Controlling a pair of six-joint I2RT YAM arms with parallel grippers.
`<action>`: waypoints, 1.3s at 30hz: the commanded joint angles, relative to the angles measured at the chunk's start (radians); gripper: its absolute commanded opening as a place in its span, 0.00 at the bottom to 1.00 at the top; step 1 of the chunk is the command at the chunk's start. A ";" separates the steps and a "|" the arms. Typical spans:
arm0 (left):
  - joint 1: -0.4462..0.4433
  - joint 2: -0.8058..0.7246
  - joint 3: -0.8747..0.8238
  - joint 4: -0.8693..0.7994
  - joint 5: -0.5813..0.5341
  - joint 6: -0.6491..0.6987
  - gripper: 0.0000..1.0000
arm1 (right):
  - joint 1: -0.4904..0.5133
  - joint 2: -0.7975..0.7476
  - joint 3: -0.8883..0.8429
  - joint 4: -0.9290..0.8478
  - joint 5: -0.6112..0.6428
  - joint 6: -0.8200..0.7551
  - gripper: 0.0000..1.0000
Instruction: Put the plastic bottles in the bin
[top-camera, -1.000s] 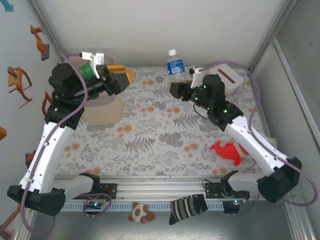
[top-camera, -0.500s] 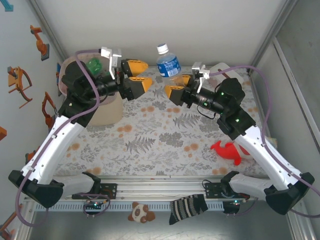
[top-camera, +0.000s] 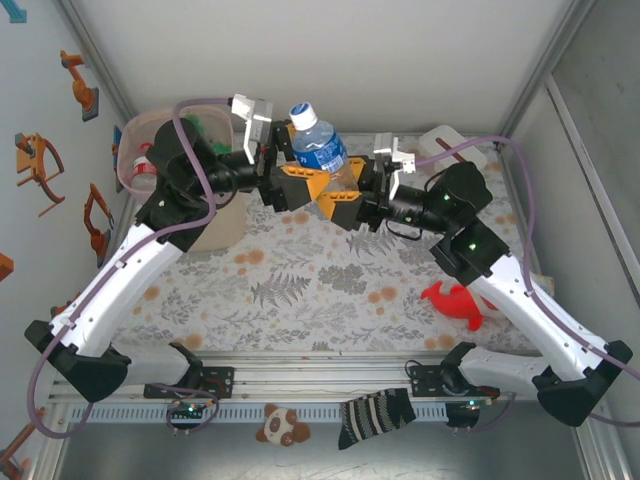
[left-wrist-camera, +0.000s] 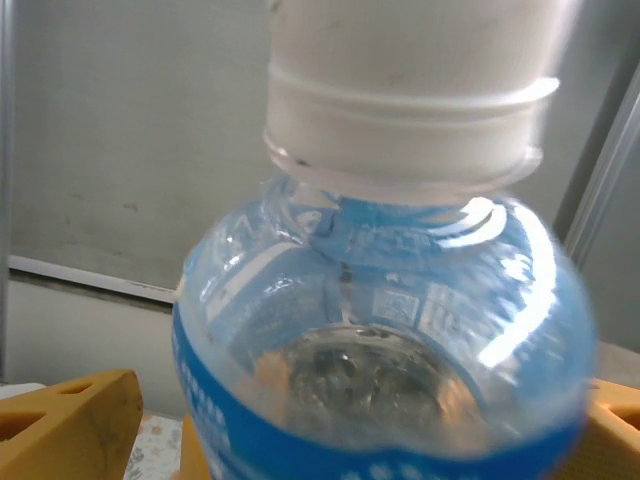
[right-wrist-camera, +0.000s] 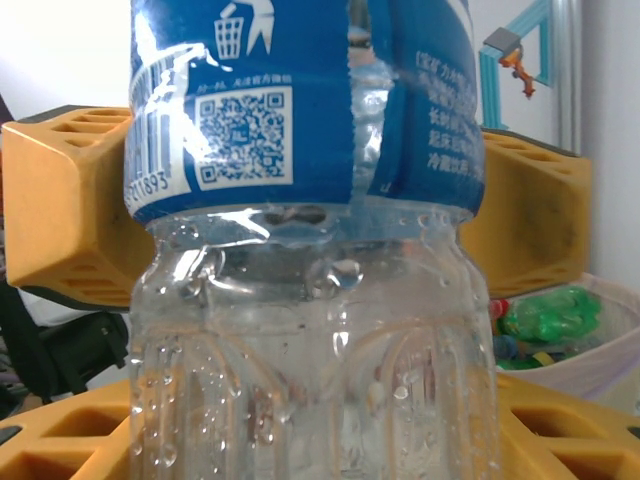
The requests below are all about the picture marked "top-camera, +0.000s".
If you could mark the aluminium frame post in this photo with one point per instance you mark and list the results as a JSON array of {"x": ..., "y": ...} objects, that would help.
[
  {"x": 85, "y": 27},
  {"x": 559, "y": 50}
]

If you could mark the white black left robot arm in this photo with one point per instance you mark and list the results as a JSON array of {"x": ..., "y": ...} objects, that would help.
[{"x": 125, "y": 285}]

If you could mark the blue orange wall decal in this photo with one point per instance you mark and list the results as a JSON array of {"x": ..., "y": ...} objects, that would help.
[{"x": 116, "y": 135}]

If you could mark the small controller circuit board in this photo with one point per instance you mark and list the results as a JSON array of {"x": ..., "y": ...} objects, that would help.
[
  {"x": 192, "y": 410},
  {"x": 472, "y": 404}
]

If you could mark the floral tablecloth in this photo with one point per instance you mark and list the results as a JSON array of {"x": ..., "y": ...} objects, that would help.
[{"x": 280, "y": 320}]

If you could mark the blue-label water bottle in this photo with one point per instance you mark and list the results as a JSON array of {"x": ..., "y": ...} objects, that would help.
[{"x": 320, "y": 150}]

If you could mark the pink mesh waste basket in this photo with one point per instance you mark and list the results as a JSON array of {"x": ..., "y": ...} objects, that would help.
[{"x": 130, "y": 135}]

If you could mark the red-label clear bottle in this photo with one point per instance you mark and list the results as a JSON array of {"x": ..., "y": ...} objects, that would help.
[{"x": 142, "y": 167}]

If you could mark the red toy fish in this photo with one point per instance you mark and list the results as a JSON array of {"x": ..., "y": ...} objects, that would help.
[{"x": 452, "y": 305}]

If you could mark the aluminium frame rail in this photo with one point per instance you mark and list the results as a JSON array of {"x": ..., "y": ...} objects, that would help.
[{"x": 320, "y": 375}]

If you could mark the brown white panda plush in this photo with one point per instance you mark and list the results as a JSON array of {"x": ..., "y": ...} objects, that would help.
[{"x": 277, "y": 425}]

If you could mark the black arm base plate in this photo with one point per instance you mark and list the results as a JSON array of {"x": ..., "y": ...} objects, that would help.
[
  {"x": 422, "y": 380},
  {"x": 220, "y": 382}
]

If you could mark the beige slatted waste bin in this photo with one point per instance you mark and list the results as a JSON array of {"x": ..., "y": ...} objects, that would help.
[{"x": 225, "y": 230}]

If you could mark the black striped sock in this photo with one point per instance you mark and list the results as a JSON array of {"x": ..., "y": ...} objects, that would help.
[{"x": 370, "y": 415}]

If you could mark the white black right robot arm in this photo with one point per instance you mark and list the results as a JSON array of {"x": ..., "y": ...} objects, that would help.
[{"x": 520, "y": 310}]

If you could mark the white tissue box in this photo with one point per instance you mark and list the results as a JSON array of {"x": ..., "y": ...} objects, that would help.
[{"x": 430, "y": 137}]

